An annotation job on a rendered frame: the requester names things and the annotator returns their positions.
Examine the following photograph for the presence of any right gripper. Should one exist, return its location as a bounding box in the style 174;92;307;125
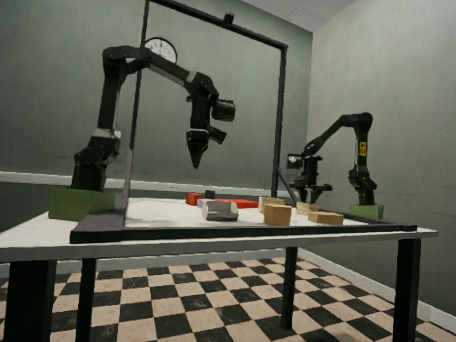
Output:
186;115;210;169

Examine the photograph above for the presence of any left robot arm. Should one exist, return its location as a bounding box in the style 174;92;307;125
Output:
286;112;379;205

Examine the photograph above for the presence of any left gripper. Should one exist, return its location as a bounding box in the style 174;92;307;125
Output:
289;170;332;204

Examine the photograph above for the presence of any black metal gantry frame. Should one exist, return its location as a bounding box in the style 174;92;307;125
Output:
122;0;299;205

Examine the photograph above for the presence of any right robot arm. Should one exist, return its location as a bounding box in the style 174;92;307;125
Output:
66;45;236;193

